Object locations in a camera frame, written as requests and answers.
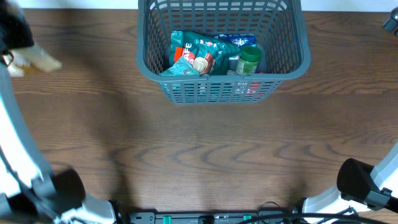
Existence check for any white brown snack bag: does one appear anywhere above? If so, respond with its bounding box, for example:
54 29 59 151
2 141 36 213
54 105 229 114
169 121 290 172
2 45 62 77

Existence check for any green lid jar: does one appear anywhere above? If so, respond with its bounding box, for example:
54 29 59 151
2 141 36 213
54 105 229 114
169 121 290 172
236 46 262 75

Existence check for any orange tan noodle packet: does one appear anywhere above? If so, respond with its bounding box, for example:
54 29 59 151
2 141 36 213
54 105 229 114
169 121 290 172
235 82 261 97

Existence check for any blue tissue pack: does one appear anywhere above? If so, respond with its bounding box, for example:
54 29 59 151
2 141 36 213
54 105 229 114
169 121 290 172
213 34 256 70

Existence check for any green Nescafe coffee bag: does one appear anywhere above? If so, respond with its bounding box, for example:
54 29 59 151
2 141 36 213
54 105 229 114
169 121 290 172
169 30 241 76

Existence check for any teal snack packet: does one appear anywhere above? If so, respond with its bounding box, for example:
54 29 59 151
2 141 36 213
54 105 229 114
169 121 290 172
159 57 199 77

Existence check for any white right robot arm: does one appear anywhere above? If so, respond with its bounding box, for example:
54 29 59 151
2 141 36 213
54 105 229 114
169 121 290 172
293 8 397 223

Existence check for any grey plastic basket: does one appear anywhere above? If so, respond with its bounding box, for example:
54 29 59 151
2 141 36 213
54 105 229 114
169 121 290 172
136 0 311 105

